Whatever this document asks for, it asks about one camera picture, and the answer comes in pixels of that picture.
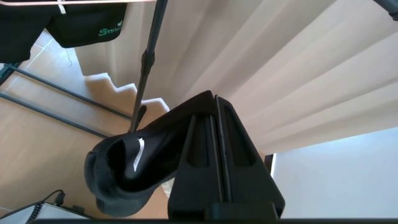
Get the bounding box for black clothes rack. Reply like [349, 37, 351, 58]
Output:
[0, 0, 398, 139]

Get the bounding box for pink clothes hanger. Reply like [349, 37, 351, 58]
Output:
[0, 0, 156, 7]

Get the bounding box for black garment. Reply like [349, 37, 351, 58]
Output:
[83, 90, 218, 218]

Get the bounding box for beige curtain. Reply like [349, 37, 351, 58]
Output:
[74, 0, 398, 156]

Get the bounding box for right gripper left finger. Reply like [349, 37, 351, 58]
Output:
[167, 113, 223, 218]

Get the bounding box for black shorts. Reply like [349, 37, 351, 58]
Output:
[0, 0, 127, 64]

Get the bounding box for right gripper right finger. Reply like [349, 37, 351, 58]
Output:
[214, 95, 285, 218]

